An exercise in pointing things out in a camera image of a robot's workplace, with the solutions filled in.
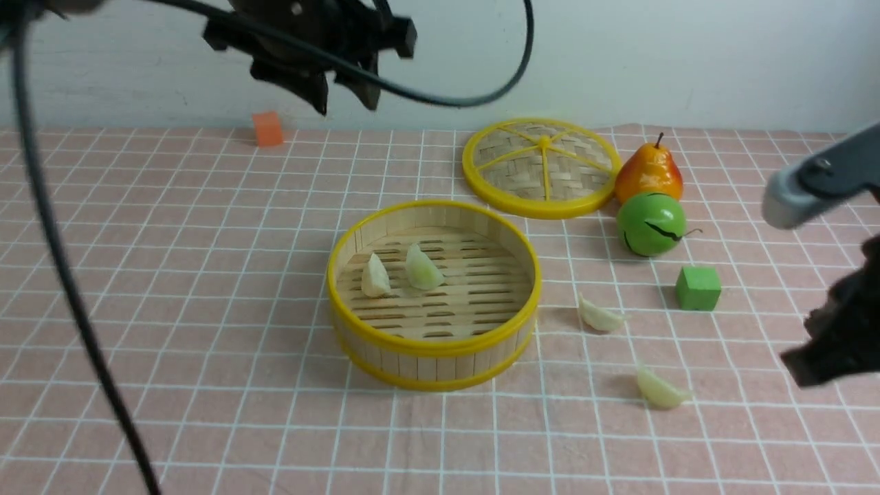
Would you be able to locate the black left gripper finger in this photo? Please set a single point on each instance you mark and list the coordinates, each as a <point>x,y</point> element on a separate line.
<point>365,91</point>
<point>310,86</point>

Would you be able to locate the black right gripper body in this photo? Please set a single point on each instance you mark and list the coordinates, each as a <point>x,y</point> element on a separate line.
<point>844,333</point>

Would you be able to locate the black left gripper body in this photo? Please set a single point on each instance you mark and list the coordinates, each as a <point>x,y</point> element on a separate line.
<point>350,30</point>

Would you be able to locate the pale green dumpling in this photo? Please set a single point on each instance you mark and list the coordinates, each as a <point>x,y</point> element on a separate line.
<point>659,392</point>
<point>421,271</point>

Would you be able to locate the white dumpling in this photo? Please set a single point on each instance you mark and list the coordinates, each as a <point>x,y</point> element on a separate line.
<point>375,282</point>
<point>599,319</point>

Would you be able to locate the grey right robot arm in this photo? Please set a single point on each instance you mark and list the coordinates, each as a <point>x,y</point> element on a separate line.
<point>823,181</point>

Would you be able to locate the bamboo steamer lid yellow rim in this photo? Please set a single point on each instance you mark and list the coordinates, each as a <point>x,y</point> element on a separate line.
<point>540,168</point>

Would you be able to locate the bamboo steamer tray yellow rim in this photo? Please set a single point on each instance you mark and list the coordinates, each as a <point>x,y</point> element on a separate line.
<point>463,333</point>

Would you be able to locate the orange foam cube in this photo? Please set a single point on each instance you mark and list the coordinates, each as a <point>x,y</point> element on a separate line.
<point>268,129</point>

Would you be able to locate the green foam cube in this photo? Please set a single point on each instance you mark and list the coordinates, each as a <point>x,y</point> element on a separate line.
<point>698,288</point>

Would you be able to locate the pale green dumpling front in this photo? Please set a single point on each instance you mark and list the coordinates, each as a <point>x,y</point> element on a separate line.
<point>659,392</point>

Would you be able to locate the green toy watermelon ball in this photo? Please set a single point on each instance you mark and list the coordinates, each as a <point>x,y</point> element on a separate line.
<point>652,223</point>

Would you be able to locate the pink checkered tablecloth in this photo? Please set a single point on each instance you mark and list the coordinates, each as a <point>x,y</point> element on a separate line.
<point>203,260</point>

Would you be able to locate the orange yellow toy pear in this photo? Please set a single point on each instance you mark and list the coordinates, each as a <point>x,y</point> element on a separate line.
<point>651,168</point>

